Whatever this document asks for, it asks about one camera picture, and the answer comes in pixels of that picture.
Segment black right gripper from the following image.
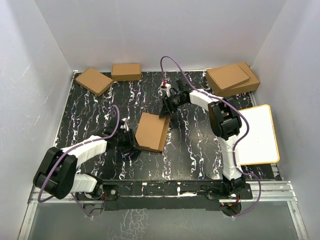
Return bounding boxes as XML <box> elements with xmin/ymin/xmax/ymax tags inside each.
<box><xmin>159</xmin><ymin>93</ymin><xmax>187</xmax><ymax>119</ymax></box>

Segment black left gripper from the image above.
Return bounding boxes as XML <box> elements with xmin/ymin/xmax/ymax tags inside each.
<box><xmin>115</xmin><ymin>128</ymin><xmax>140</xmax><ymax>153</ymax></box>

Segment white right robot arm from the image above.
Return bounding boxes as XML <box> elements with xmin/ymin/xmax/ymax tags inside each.
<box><xmin>159</xmin><ymin>79</ymin><xmax>246</xmax><ymax>199</ymax></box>

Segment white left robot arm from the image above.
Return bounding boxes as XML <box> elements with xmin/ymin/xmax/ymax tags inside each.
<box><xmin>33</xmin><ymin>123</ymin><xmax>141</xmax><ymax>203</ymax></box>

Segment small cardboard box top right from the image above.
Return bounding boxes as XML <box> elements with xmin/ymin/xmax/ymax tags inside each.
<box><xmin>205</xmin><ymin>64</ymin><xmax>250</xmax><ymax>96</ymax></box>

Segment large cardboard box bottom right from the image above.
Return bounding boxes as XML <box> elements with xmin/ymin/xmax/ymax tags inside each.
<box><xmin>219</xmin><ymin>61</ymin><xmax>260</xmax><ymax>97</ymax></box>

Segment white board with yellow rim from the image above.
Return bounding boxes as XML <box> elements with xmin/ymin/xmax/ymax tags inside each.
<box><xmin>237</xmin><ymin>104</ymin><xmax>280</xmax><ymax>166</ymax></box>

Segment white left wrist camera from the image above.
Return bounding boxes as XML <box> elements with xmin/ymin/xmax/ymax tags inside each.
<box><xmin>120</xmin><ymin>118</ymin><xmax>129</xmax><ymax>132</ymax></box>

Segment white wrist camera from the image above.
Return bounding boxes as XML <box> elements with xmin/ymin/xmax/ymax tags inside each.
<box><xmin>120</xmin><ymin>118</ymin><xmax>129</xmax><ymax>132</ymax></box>
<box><xmin>160</xmin><ymin>81</ymin><xmax>172</xmax><ymax>97</ymax></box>

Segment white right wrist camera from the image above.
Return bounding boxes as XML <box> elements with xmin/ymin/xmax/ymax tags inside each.
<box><xmin>160</xmin><ymin>81</ymin><xmax>172</xmax><ymax>97</ymax></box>

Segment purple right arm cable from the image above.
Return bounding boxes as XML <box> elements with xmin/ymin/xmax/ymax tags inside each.
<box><xmin>159</xmin><ymin>56</ymin><xmax>263</xmax><ymax>216</ymax></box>

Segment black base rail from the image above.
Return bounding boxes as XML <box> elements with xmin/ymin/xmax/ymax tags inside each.
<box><xmin>76</xmin><ymin>180</ymin><xmax>253</xmax><ymax>211</ymax></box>

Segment aluminium frame rail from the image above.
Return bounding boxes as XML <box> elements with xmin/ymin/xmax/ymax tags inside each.
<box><xmin>242</xmin><ymin>181</ymin><xmax>309</xmax><ymax>240</ymax></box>

